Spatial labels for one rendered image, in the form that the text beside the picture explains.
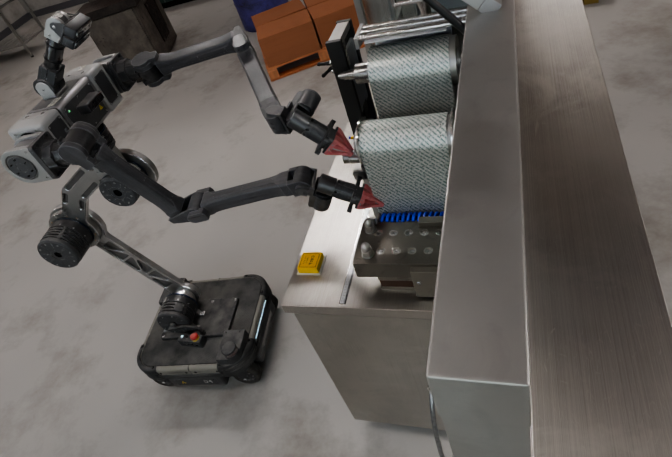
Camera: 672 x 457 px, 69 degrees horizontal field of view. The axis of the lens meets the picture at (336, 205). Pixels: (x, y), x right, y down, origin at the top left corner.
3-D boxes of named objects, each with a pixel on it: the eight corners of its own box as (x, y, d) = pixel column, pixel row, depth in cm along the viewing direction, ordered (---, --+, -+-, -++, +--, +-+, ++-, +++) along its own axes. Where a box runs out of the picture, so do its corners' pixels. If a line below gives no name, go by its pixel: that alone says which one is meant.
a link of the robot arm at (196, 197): (179, 233, 162) (187, 209, 168) (206, 220, 155) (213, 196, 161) (51, 152, 135) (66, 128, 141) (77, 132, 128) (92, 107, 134)
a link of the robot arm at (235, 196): (182, 215, 153) (191, 189, 160) (193, 226, 157) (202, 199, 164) (304, 185, 138) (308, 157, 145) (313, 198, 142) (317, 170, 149)
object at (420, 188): (380, 215, 149) (365, 169, 138) (458, 213, 141) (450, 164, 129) (379, 216, 149) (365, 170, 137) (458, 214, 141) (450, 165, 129)
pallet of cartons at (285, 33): (367, 14, 535) (358, -25, 508) (383, 45, 468) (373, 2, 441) (263, 49, 546) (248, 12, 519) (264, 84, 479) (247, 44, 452)
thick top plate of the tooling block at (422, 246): (367, 235, 151) (362, 222, 147) (503, 233, 137) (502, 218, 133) (357, 277, 140) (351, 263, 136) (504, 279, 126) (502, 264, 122)
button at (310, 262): (304, 256, 162) (302, 251, 161) (324, 256, 160) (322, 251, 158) (299, 273, 157) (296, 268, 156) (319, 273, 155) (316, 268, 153)
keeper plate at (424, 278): (417, 291, 138) (410, 266, 131) (453, 291, 135) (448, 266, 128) (416, 298, 137) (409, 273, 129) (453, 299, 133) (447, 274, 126)
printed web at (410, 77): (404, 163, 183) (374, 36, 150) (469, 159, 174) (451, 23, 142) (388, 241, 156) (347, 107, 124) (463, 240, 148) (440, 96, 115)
